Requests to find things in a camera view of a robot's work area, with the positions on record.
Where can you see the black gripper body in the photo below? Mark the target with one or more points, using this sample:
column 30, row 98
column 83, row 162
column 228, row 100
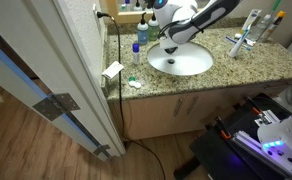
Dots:
column 181, row 33

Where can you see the black robot cart platform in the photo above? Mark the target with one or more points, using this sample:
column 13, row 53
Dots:
column 219, row 156

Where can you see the white paper card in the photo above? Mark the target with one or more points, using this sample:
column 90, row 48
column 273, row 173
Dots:
column 112, row 70

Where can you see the white oval sink basin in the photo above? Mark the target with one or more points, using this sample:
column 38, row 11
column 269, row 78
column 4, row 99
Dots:
column 189, row 63

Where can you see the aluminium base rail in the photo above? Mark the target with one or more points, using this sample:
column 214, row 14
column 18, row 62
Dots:
column 252, row 145

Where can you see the green soap pump bottle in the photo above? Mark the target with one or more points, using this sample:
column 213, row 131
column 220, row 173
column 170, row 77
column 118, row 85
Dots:
column 153, row 30

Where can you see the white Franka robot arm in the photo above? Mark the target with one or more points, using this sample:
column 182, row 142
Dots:
column 216, row 11

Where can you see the sunscreen spray bottle orange cap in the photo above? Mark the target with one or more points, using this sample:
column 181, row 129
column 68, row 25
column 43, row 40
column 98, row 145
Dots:
column 274, row 25

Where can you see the wood framed wall mirror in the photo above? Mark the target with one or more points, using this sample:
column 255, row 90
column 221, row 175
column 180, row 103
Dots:
column 111, row 10

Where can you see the orange black clamp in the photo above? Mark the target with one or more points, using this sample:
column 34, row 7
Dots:
column 253, row 106
column 224, row 132

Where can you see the small white bottle blue cap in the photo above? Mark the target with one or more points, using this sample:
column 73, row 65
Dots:
column 136, row 55

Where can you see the large metal door hinge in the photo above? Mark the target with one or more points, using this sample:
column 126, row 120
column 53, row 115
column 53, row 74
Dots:
column 56, row 106

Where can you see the white door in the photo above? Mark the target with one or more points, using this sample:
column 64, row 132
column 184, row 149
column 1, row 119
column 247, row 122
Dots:
column 36, row 50

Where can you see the blue soap pump bottle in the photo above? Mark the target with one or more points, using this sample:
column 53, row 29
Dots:
column 142, row 32

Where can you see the small metal door hinge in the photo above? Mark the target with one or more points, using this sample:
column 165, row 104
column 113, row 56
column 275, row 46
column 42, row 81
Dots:
column 102, row 150

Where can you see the small white toothpaste tube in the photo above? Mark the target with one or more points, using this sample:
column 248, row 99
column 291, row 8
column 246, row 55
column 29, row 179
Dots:
column 250, row 42

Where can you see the tall white standing tube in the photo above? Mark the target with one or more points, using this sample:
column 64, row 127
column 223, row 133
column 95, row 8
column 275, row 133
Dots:
column 244, row 33

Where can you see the white wall power outlet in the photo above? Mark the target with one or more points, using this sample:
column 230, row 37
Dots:
column 95, row 11

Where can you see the blue white toothbrush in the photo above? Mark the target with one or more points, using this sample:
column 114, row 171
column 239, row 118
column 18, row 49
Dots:
column 233, row 40

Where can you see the clear plastic bottle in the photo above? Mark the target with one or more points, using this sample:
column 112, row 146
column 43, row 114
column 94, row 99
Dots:
column 261, row 28

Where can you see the wooden vanity cabinet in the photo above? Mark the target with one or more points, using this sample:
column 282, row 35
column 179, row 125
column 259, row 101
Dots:
column 152, row 115

